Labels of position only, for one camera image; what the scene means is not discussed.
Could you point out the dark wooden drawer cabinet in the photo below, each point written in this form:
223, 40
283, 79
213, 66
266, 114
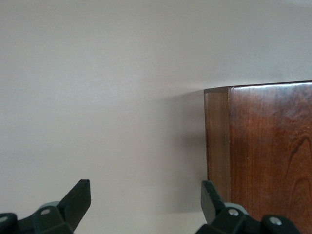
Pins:
268, 146

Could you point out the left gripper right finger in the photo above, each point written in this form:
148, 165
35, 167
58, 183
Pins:
219, 219

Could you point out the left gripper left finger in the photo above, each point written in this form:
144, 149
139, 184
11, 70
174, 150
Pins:
61, 214

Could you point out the brown table mat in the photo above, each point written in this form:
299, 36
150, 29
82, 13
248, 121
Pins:
97, 97

